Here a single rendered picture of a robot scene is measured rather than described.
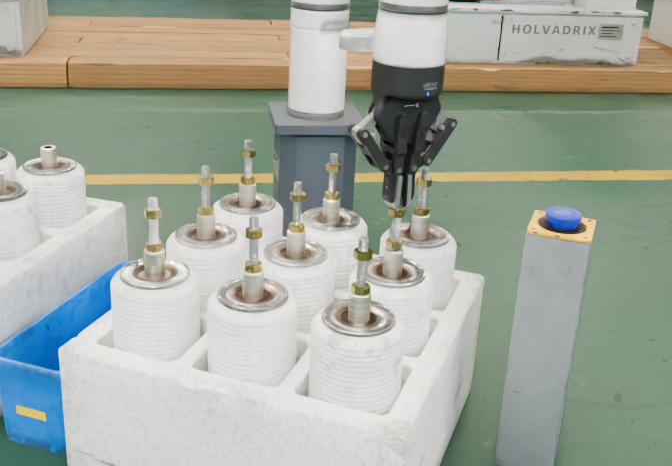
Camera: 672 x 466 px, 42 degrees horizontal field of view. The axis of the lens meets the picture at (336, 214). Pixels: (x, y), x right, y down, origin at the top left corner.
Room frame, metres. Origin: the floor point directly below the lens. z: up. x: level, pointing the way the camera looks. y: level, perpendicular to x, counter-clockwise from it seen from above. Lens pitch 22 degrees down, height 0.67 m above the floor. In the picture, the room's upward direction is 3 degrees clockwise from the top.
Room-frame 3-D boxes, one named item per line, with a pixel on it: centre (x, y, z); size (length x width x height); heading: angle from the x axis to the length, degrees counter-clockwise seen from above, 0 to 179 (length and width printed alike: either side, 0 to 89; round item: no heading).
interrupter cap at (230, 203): (1.08, 0.12, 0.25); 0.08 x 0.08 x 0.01
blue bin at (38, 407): (1.01, 0.31, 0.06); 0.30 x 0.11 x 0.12; 162
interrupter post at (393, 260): (0.89, -0.07, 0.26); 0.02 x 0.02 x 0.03
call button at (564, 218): (0.90, -0.25, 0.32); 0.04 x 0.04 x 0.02
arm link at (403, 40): (0.91, -0.06, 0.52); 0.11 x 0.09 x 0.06; 31
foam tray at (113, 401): (0.93, 0.04, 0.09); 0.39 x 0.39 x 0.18; 71
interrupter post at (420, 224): (1.00, -0.11, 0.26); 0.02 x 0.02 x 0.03
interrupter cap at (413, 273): (0.89, -0.07, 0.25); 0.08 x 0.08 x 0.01
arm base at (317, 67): (1.38, 0.04, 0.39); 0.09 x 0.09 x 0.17; 10
